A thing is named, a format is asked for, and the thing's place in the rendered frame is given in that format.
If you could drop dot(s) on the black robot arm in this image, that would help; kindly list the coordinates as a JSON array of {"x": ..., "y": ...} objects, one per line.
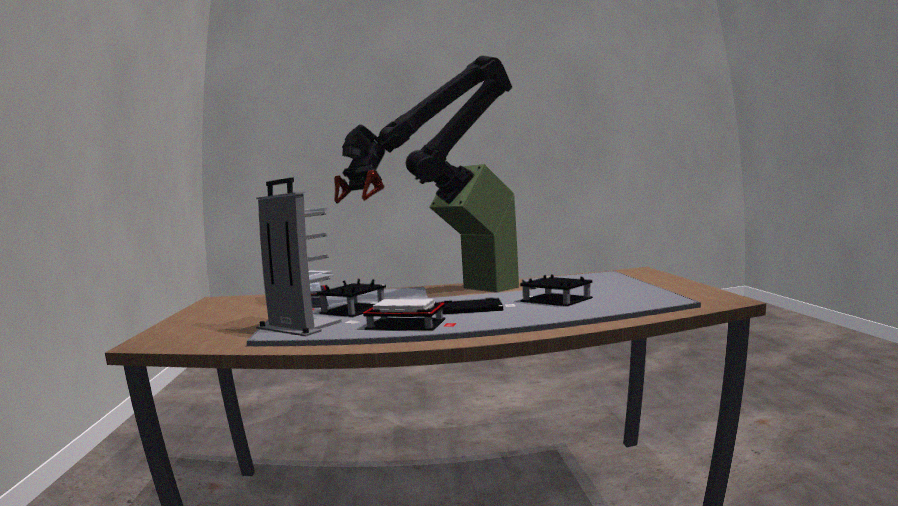
[{"x": 422, "y": 164}]

